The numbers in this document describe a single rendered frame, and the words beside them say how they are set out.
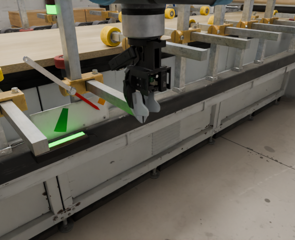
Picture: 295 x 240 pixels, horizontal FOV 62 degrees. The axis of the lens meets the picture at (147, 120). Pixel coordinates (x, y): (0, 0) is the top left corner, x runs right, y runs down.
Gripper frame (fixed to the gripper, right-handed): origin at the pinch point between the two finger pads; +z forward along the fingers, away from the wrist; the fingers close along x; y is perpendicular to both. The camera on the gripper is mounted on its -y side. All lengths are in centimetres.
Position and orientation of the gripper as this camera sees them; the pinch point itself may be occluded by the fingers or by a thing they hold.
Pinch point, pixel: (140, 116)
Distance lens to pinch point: 63.6
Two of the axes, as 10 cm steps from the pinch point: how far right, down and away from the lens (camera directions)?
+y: 6.5, 3.3, -6.8
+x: 7.6, -3.0, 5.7
